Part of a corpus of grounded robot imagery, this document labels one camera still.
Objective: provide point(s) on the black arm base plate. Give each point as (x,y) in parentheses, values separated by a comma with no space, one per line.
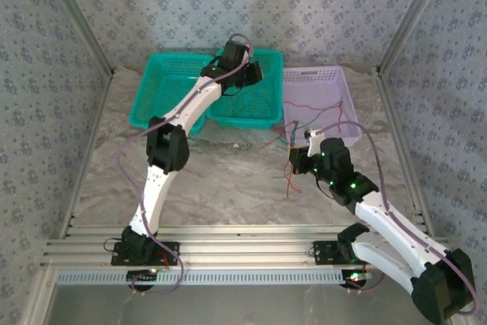
(167,254)
(327,252)

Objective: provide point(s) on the aluminium corner post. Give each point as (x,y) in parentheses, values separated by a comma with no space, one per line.
(416,16)
(76,16)

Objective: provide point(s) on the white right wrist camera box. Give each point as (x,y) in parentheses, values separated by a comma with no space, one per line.
(314,142)

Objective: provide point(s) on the small circuit board with LEDs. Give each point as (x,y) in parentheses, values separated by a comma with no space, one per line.
(142,275)
(354,278)

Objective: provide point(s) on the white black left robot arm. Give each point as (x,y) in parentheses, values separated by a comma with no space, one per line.
(179,115)

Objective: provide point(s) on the aluminium side rail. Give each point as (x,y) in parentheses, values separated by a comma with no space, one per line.
(87,153)
(405,150)

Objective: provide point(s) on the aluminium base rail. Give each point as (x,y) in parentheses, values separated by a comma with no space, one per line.
(243,243)

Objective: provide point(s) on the teal perforated plastic basket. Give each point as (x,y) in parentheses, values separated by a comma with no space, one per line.
(262,112)
(167,89)

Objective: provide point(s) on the lavender perforated plastic basket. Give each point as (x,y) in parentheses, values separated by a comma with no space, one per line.
(323,89)

